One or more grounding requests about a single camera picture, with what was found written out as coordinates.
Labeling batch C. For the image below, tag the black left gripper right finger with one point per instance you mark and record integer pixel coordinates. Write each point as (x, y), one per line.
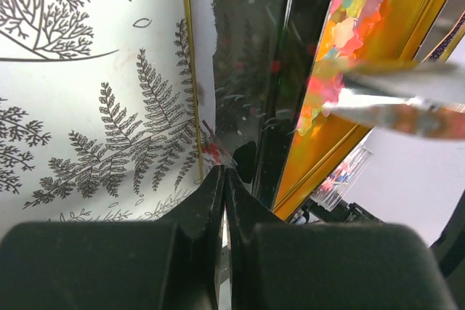
(275, 265)

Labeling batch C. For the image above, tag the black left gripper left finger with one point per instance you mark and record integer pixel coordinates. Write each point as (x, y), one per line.
(169, 263)

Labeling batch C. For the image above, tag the silver metal scoop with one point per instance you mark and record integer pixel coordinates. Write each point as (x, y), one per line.
(424, 99)

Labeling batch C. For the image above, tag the tin with gummy candies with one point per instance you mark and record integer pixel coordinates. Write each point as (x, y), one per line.
(285, 116)

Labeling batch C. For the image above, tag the floral tablecloth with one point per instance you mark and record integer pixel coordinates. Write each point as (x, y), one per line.
(98, 118)

